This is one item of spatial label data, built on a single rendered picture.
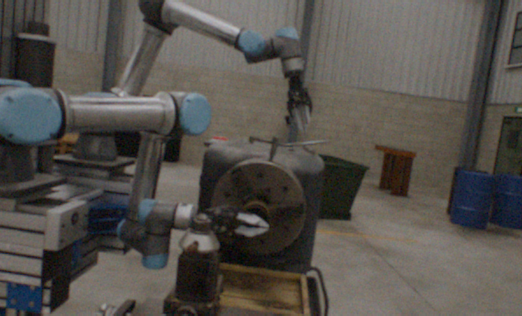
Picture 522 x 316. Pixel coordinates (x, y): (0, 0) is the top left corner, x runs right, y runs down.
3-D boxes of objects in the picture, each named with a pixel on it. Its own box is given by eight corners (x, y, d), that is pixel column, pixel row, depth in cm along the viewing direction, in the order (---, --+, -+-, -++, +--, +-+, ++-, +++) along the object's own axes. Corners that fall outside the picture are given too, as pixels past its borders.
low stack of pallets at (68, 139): (61, 153, 932) (62, 133, 928) (101, 157, 943) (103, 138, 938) (39, 160, 809) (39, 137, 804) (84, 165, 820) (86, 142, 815)
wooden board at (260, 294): (193, 269, 138) (194, 258, 138) (303, 286, 136) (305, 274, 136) (167, 311, 108) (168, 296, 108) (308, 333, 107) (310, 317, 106)
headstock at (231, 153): (213, 211, 219) (222, 136, 215) (305, 225, 217) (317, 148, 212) (186, 247, 160) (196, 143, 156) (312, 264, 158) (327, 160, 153)
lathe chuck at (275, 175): (206, 234, 152) (226, 148, 149) (292, 256, 151) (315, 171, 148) (201, 241, 143) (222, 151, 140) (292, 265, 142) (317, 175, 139)
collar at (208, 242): (183, 238, 87) (185, 224, 87) (221, 243, 87) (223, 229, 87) (173, 249, 80) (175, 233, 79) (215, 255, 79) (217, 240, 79)
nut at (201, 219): (192, 227, 85) (194, 210, 85) (211, 230, 85) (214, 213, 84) (188, 233, 81) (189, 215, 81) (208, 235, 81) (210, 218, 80)
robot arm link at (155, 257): (153, 255, 131) (156, 221, 129) (174, 268, 123) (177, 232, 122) (130, 260, 125) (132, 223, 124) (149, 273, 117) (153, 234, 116)
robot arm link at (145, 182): (138, 85, 129) (106, 241, 131) (157, 86, 122) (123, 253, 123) (169, 94, 138) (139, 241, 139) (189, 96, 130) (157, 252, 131)
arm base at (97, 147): (63, 157, 144) (65, 128, 143) (84, 154, 159) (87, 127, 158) (105, 162, 143) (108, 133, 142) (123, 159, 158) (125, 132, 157)
